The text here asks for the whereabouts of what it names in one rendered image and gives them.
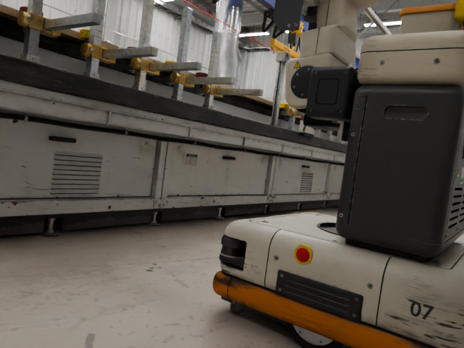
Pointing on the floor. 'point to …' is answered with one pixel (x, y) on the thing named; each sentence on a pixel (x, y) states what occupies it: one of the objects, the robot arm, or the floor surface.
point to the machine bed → (139, 162)
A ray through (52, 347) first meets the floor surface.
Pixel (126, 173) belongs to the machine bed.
